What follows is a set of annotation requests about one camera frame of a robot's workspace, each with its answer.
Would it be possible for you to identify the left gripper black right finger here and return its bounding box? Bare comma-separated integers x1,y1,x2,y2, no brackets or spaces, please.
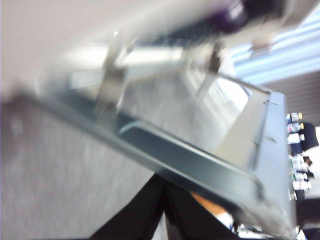
165,184,236,240

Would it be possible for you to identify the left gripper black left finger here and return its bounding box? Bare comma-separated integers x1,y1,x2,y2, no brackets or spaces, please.
93,174,166,240

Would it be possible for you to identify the dark purple eggplant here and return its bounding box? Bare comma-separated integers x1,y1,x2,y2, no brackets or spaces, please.
209,0,253,35

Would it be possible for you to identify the white Toshiba toaster oven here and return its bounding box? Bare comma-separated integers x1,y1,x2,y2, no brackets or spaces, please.
67,0,320,86

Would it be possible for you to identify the white-capped plastic bottle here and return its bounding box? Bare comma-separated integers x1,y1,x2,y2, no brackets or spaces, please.
287,133,306,145

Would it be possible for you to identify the yellow-capped plastic bottle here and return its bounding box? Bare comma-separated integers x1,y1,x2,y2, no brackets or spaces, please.
286,112,304,123
286,122,305,133

